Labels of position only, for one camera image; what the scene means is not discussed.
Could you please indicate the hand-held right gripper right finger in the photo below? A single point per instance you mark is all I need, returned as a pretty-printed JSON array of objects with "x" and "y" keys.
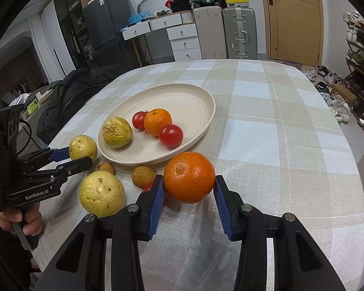
[{"x": 223, "y": 206}]

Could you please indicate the small brown cardboard box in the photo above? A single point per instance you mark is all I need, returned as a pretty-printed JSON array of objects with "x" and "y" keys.
[{"x": 344, "y": 94}]

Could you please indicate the wooden shoe rack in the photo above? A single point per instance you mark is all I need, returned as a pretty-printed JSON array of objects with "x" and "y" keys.
[{"x": 361, "y": 51}]

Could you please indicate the grey hard suitcase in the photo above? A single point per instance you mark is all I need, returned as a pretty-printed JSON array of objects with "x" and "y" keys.
[{"x": 239, "y": 33}]

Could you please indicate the beige hard suitcase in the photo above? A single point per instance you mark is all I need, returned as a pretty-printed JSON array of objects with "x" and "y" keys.
[{"x": 209, "y": 33}]

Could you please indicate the black puffer jacket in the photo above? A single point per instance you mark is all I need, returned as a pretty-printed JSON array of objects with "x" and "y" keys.
[{"x": 75, "y": 97}]

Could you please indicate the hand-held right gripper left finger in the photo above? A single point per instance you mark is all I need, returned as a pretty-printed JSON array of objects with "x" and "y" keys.
[{"x": 157, "y": 206}]

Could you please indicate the green mug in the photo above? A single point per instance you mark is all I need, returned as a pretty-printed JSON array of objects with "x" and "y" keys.
[{"x": 32, "y": 106}]

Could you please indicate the pale yellow guava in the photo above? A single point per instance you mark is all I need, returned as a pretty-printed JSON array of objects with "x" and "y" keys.
[{"x": 102, "y": 193}]

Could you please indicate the white vanity desk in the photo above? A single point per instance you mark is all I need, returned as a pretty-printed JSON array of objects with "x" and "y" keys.
[{"x": 151, "y": 25}]

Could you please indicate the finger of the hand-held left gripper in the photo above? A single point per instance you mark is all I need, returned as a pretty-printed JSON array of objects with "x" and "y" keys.
[
  {"x": 75, "y": 165},
  {"x": 59, "y": 154}
]

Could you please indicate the person's left forearm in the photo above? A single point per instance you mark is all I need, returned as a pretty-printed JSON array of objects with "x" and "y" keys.
[{"x": 9, "y": 260}]

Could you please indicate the brown longan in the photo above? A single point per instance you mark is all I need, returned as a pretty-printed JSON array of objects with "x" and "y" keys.
[
  {"x": 143, "y": 176},
  {"x": 106, "y": 168}
]

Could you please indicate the blue plastic bag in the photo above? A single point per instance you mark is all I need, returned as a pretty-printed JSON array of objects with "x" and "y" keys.
[{"x": 138, "y": 17}]

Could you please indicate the orange mandarin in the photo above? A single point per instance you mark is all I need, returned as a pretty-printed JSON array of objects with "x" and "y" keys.
[
  {"x": 189, "y": 177},
  {"x": 157, "y": 122}
]

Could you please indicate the tall dark shelf cabinet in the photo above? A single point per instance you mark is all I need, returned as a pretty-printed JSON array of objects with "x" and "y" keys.
[{"x": 69, "y": 21}]

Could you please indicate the cream round plate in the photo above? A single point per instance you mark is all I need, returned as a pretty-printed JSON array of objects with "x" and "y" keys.
[{"x": 185, "y": 106}]

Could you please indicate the person's left hand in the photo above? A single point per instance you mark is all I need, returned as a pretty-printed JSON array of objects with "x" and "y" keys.
[{"x": 30, "y": 218}]

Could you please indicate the red plastic bag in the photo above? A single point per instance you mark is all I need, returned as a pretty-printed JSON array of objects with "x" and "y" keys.
[{"x": 167, "y": 3}]

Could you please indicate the white cloth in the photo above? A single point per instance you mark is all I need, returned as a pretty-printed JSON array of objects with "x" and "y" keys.
[{"x": 18, "y": 99}]

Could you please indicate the rows of assorted shoes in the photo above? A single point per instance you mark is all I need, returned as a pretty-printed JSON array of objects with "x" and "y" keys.
[{"x": 356, "y": 57}]

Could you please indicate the white ribbed container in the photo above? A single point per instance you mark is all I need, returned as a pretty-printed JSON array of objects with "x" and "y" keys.
[{"x": 187, "y": 17}]

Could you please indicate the dark grey refrigerator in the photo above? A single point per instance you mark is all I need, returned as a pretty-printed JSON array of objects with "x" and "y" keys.
[{"x": 109, "y": 30}]

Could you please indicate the red tomato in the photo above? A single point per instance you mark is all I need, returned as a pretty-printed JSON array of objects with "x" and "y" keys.
[
  {"x": 148, "y": 186},
  {"x": 170, "y": 135},
  {"x": 139, "y": 120}
]

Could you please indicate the yellow green guava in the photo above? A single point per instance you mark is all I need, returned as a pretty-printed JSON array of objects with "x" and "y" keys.
[
  {"x": 82, "y": 147},
  {"x": 116, "y": 132}
]

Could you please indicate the wooden door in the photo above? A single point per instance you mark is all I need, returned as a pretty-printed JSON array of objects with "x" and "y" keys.
[{"x": 294, "y": 18}]

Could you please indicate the light wooden boards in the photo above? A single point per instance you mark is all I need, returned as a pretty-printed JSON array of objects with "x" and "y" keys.
[{"x": 45, "y": 95}]

